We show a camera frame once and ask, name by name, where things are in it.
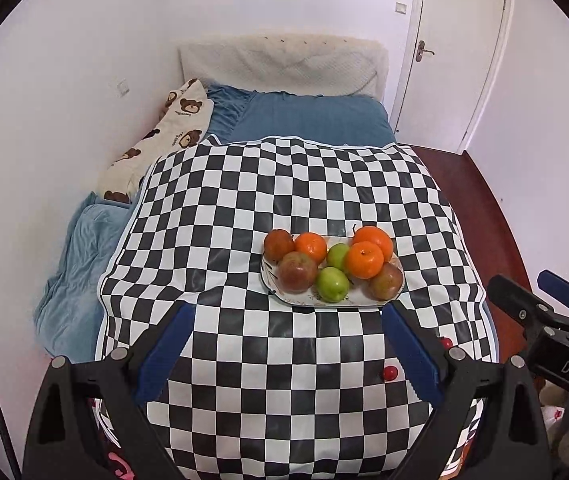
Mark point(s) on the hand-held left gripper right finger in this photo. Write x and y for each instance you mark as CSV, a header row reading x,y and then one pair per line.
x,y
412,355

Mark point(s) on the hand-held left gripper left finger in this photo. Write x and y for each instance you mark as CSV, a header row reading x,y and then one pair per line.
x,y
164,350

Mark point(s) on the red cherry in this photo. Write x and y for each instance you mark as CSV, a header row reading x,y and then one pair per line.
x,y
390,373
446,343

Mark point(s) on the red green apple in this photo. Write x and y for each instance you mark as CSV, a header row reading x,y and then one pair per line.
x,y
387,281
297,272

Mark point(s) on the small orange tangerine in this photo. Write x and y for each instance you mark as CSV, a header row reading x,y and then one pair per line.
x,y
364,260
311,247

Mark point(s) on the small green apple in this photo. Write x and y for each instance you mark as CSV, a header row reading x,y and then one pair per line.
x,y
338,256
332,284

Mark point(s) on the large orange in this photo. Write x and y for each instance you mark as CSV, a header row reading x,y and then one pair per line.
x,y
379,239

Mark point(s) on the floral oval plate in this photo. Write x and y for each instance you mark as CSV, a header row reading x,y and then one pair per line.
x,y
304,299

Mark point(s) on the blue velvet blanket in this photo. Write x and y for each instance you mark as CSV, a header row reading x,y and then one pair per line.
x,y
79,270

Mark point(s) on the pink plastic item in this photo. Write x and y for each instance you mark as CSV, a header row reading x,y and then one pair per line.
x,y
117,466

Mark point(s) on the black white checkered cloth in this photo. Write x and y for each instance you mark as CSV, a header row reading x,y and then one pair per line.
x,y
264,185

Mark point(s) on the bear print pillow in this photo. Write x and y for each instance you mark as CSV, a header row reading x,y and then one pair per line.
x,y
164,135

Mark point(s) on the blue bed sheet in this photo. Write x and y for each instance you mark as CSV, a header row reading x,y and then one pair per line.
x,y
314,120

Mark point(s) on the white door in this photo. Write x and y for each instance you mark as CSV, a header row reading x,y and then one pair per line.
x,y
459,50

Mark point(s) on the cream padded headboard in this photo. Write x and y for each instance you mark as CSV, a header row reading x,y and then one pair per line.
x,y
284,62

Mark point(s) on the white wall switch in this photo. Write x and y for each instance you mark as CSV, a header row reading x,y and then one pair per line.
x,y
401,7

